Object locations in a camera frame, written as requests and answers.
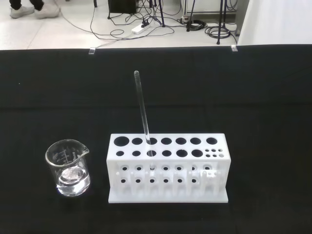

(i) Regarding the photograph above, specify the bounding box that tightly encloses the white test tube rack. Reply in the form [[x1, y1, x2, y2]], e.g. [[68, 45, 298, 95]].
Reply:
[[106, 133, 231, 204]]

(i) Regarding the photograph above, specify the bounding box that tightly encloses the black bench cloth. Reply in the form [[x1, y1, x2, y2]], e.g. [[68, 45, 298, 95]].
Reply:
[[0, 43, 312, 234]]

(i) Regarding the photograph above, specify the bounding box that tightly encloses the white power strip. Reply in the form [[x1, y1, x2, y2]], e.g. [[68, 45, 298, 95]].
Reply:
[[131, 22, 154, 35]]

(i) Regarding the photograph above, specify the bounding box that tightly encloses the black tripod stand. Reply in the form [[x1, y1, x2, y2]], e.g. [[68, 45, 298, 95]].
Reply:
[[215, 0, 233, 45], [148, 0, 167, 28]]

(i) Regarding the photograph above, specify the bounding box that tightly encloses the glass beaker with water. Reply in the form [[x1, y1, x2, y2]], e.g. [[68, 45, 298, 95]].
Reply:
[[45, 139, 91, 197]]

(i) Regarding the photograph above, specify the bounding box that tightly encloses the black box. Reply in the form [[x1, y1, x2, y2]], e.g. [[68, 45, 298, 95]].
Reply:
[[107, 0, 140, 15]]

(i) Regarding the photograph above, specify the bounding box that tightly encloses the bundled black cable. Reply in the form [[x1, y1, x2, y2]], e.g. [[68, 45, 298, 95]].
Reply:
[[186, 20, 208, 32]]

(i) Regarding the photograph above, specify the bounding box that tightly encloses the coiled black cable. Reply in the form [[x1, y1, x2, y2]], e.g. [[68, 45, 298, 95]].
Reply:
[[204, 23, 238, 40]]

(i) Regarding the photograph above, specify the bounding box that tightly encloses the white wall panel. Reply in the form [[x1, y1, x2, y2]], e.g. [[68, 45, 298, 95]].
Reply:
[[237, 0, 312, 46]]

